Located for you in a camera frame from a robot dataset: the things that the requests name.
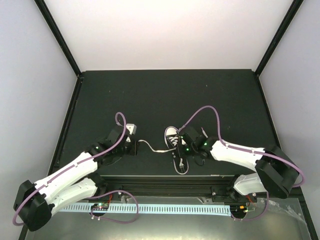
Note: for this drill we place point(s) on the controller board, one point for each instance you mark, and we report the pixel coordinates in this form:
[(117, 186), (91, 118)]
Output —
[(240, 208), (100, 206)]

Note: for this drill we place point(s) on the right controller board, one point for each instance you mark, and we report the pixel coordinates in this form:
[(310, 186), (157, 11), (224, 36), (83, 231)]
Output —
[(240, 208)]

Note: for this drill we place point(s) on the left controller board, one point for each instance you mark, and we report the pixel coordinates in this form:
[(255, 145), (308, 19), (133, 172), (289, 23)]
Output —
[(100, 206)]

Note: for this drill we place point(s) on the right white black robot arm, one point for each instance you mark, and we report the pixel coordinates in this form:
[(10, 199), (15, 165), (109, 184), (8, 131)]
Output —
[(273, 171)]

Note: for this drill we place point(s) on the black table mat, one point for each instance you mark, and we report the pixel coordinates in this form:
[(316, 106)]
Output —
[(229, 102)]

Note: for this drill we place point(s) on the white slotted cable duct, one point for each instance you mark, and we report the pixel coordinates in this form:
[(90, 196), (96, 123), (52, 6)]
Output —
[(164, 209)]

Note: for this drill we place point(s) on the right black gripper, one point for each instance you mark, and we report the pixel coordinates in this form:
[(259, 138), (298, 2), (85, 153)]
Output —
[(181, 154)]

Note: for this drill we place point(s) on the black white sneaker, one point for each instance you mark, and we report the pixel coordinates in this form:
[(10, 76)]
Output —
[(174, 141)]

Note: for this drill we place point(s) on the black aluminium rail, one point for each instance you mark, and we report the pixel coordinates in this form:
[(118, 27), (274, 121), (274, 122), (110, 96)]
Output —
[(169, 186)]

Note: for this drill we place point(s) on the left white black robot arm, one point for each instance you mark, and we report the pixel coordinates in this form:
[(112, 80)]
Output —
[(37, 202)]

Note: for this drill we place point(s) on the black left frame post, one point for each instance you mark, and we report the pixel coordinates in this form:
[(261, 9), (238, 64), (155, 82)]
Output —
[(50, 21)]

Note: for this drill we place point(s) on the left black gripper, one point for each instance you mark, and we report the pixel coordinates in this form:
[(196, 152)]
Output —
[(133, 151)]

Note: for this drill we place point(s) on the black right frame post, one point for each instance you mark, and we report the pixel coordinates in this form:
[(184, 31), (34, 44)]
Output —
[(280, 32)]

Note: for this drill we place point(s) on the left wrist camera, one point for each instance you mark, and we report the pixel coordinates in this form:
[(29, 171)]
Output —
[(132, 128)]

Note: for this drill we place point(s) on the black frame post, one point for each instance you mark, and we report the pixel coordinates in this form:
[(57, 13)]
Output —
[(280, 32), (50, 21)]

